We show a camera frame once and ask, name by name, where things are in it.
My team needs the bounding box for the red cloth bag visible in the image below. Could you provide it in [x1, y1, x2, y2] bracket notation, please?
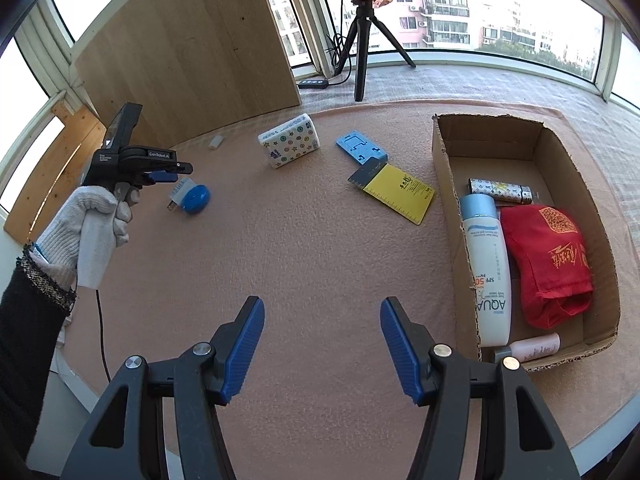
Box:
[500, 204, 595, 331]

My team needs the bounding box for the yellow black card box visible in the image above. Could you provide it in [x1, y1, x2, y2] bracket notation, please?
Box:
[347, 156, 436, 226]

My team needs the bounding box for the person's left hand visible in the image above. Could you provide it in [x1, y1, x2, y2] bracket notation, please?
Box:
[27, 186, 133, 287]

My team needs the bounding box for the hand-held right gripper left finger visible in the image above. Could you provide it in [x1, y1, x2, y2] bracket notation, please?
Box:
[60, 296, 266, 480]

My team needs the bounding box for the pine wood panel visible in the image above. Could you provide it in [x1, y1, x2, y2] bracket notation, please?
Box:
[2, 100, 108, 243]

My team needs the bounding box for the white sunscreen bottle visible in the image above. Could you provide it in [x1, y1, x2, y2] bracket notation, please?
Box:
[459, 194, 513, 348]

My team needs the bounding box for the person's left forearm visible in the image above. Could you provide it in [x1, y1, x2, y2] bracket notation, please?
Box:
[0, 246, 77, 466]

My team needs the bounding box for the black ring light cable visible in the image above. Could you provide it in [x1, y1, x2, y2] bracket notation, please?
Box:
[325, 0, 353, 86]

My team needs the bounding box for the small white bottle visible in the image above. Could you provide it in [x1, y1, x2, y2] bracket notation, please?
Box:
[492, 332, 562, 363]

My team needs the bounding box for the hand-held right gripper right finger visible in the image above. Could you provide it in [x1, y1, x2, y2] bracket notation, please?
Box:
[380, 297, 581, 480]

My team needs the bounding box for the black power cable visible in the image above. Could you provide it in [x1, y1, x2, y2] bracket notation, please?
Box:
[94, 287, 113, 386]

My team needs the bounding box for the large light wooden board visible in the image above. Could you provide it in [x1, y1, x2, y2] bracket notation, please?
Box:
[74, 0, 302, 148]

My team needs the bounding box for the patterned tissue pack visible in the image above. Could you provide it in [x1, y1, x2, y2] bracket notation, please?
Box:
[257, 113, 322, 170]

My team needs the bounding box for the white window frame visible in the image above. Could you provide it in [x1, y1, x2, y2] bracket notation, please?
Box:
[0, 0, 640, 211]

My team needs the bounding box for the black tripod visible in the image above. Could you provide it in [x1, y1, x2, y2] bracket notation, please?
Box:
[332, 0, 417, 102]

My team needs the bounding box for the patterned lighter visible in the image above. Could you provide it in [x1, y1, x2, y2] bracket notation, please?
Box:
[467, 177, 541, 205]

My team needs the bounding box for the white charger plug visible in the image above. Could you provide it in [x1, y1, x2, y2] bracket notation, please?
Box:
[166, 180, 193, 212]

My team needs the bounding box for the cardboard box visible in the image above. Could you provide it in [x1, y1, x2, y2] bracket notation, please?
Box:
[431, 113, 621, 373]

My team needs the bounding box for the blue plastic holder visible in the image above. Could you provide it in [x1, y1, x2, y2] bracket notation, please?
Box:
[336, 131, 390, 167]

